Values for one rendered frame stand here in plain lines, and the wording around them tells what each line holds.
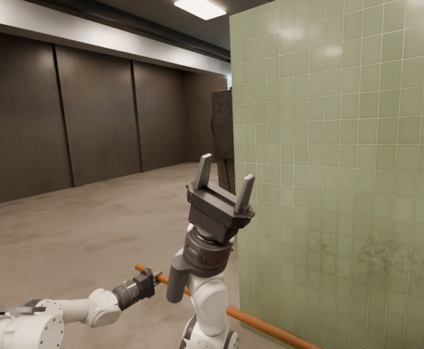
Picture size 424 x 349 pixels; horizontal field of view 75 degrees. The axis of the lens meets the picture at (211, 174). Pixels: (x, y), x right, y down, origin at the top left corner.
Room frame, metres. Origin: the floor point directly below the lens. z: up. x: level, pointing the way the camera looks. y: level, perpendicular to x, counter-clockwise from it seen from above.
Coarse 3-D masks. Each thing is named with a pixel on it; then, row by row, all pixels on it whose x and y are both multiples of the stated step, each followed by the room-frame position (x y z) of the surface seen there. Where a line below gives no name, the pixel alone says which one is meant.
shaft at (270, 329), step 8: (136, 264) 1.19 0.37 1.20; (152, 272) 1.10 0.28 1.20; (160, 280) 1.06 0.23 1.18; (232, 312) 0.82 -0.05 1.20; (240, 312) 0.81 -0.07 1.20; (240, 320) 0.80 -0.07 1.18; (248, 320) 0.78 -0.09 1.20; (256, 320) 0.77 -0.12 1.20; (256, 328) 0.76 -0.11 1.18; (264, 328) 0.74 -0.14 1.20; (272, 328) 0.73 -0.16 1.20; (280, 328) 0.73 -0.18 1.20; (272, 336) 0.72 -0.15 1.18; (280, 336) 0.71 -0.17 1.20; (288, 336) 0.70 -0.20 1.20; (296, 336) 0.70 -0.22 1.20; (288, 344) 0.69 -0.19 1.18; (296, 344) 0.68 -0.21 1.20; (304, 344) 0.67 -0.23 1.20; (312, 344) 0.66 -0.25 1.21
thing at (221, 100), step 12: (216, 96) 4.40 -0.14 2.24; (228, 96) 4.32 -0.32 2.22; (216, 108) 4.41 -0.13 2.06; (228, 108) 4.32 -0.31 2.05; (216, 120) 4.41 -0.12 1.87; (228, 120) 4.32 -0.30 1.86; (216, 132) 4.41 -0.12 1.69; (228, 132) 4.33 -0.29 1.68; (216, 144) 4.42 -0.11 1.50; (228, 144) 4.33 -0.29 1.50; (216, 156) 4.42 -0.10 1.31; (228, 156) 4.33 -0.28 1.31; (228, 168) 4.64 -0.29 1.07; (228, 180) 4.65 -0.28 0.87
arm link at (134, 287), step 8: (144, 272) 1.03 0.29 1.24; (128, 280) 1.00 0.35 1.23; (136, 280) 1.00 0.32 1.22; (144, 280) 1.00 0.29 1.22; (152, 280) 1.03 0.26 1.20; (128, 288) 0.95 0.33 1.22; (136, 288) 0.96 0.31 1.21; (144, 288) 1.00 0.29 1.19; (152, 288) 1.03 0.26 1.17; (136, 296) 0.95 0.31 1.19; (144, 296) 1.00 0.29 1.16
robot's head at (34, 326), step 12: (0, 324) 0.42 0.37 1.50; (12, 324) 0.41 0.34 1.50; (24, 324) 0.41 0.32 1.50; (36, 324) 0.41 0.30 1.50; (48, 324) 0.41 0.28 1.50; (60, 324) 0.44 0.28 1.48; (0, 336) 0.40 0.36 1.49; (12, 336) 0.40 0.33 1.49; (24, 336) 0.39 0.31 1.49; (36, 336) 0.39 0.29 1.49; (48, 336) 0.41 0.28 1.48; (60, 336) 0.43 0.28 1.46; (0, 348) 0.40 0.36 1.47; (12, 348) 0.39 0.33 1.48; (24, 348) 0.38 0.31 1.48; (36, 348) 0.38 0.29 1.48; (48, 348) 0.40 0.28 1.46
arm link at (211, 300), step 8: (216, 280) 0.48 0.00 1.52; (200, 288) 0.47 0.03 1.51; (208, 288) 0.46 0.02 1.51; (216, 288) 0.47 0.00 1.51; (224, 288) 0.48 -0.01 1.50; (200, 296) 0.46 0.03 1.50; (208, 296) 0.46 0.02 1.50; (216, 296) 0.47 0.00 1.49; (224, 296) 0.49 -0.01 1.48; (200, 304) 0.46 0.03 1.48; (208, 304) 0.47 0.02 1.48; (216, 304) 0.48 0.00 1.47; (224, 304) 0.50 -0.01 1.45; (200, 312) 0.48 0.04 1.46; (208, 312) 0.48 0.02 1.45; (216, 312) 0.50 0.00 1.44; (224, 312) 0.51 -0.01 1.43; (208, 320) 0.50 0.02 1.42
